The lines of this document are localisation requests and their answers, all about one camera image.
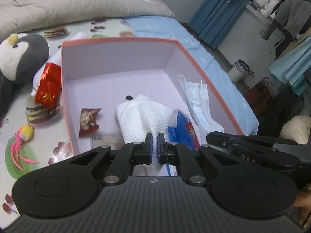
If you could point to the right hand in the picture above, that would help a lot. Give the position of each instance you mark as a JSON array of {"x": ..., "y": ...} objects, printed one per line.
[{"x": 303, "y": 202}]

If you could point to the blue surgical face mask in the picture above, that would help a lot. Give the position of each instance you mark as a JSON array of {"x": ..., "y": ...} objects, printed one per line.
[{"x": 198, "y": 103}]

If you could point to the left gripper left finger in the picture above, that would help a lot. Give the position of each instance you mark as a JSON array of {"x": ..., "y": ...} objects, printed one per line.
[{"x": 126, "y": 158}]

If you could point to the white waffle cloth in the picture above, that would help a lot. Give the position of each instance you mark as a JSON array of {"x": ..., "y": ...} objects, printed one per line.
[{"x": 140, "y": 116}]

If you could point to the blue curtain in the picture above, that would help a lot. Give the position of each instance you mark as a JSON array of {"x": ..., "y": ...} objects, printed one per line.
[{"x": 214, "y": 19}]

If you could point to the blue plastic packet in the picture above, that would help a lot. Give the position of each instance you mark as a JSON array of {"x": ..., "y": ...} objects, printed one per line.
[{"x": 183, "y": 142}]

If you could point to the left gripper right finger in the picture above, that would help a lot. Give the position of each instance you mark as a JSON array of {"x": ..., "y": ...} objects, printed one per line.
[{"x": 165, "y": 150}]

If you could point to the grey white penguin plush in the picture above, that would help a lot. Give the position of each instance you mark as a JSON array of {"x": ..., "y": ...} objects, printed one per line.
[{"x": 22, "y": 55}]

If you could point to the salmon pink cardboard box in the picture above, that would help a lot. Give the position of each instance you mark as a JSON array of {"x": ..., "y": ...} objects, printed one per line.
[{"x": 102, "y": 72}]

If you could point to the red snack packet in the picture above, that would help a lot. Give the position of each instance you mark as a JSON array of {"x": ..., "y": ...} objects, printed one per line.
[{"x": 88, "y": 121}]

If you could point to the red foil wrapped bottle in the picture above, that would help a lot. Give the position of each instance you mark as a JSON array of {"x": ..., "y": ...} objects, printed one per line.
[{"x": 47, "y": 82}]

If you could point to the hanging clothes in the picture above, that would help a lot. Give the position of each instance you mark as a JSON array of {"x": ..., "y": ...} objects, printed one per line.
[{"x": 292, "y": 63}]

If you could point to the white trash bin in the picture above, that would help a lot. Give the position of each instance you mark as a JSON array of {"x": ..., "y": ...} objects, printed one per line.
[{"x": 239, "y": 70}]

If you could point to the grey duvet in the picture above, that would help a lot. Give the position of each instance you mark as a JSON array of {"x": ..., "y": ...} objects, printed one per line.
[{"x": 18, "y": 16}]

